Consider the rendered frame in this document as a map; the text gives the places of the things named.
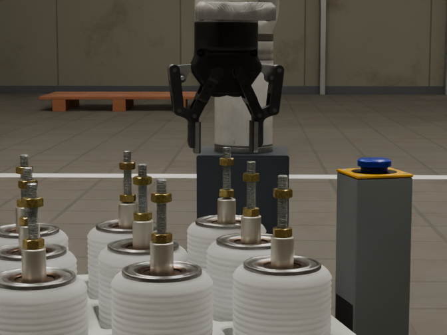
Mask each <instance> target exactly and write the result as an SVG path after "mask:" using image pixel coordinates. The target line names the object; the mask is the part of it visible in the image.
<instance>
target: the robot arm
mask: <svg viewBox="0 0 447 335"><path fill-rule="evenodd" d="M278 16H279V0H194V22H195V23H194V57H193V59H192V61H191V63H190V64H182V65H174V64H171V65H169V66H168V80H169V87H170V99H171V105H172V111H173V113H175V115H177V116H181V117H183V118H185V119H186V120H187V122H188V145H189V147H190V148H193V153H195V154H200V152H201V122H200V121H199V117H200V115H201V113H202V111H203V109H204V107H205V105H206V104H207V103H208V101H209V99H210V97H211V96H213V97H214V151H215V152H221V153H223V147H230V148H231V154H259V153H267V152H272V151H273V115H277V114H278V113H279V108H280V102H281V92H282V86H283V76H284V68H283V66H281V65H277V64H273V33H274V30H275V26H276V24H277V20H278ZM189 72H192V74H193V75H194V77H195V78H196V80H197V81H198V82H199V83H200V87H199V88H198V91H197V92H196V95H195V96H194V100H193V102H192V104H191V106H190V108H186V107H184V101H183V94H182V83H183V82H185V81H186V79H187V75H188V73H189Z"/></svg>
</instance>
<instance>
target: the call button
mask: <svg viewBox="0 0 447 335"><path fill-rule="evenodd" d="M357 165H358V166H360V167H361V171H363V172H369V173H383V172H387V171H388V167H390V166H391V160H390V159H388V158H359V159H358V160H357Z"/></svg>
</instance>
